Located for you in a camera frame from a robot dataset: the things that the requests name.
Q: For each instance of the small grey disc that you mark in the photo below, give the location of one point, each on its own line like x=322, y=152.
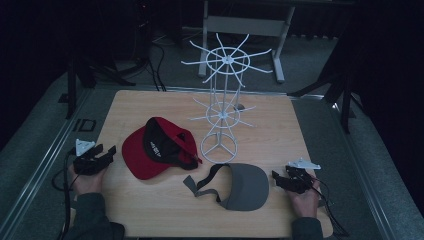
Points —
x=239, y=107

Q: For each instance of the metal floor rail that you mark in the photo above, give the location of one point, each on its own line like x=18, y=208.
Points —
x=40, y=166
x=363, y=173

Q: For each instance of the person's right hand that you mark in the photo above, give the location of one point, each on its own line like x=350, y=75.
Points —
x=305, y=203

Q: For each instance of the black rectangular floor frame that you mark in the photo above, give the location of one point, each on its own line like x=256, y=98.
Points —
x=87, y=125

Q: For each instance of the red baseball cap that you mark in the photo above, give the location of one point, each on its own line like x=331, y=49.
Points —
x=156, y=150

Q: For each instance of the person's left hand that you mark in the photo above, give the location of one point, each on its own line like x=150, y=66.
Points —
x=87, y=183

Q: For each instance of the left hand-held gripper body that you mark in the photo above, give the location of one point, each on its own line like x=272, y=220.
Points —
x=85, y=165

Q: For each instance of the grey sun visor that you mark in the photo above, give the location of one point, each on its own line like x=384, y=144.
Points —
x=245, y=188

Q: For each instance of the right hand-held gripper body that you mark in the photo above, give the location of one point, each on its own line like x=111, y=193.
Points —
x=301, y=182

